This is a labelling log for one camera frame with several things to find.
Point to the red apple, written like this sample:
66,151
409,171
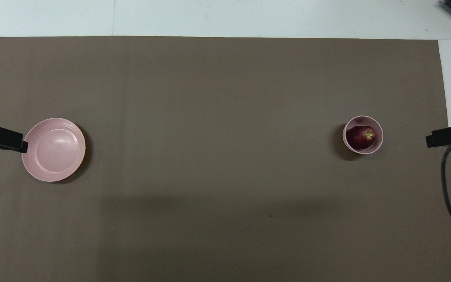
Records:
360,138

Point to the pink plate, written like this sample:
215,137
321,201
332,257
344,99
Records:
53,150

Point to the pink bowl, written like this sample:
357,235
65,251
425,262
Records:
379,141

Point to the brown table mat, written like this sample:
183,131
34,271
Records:
225,176

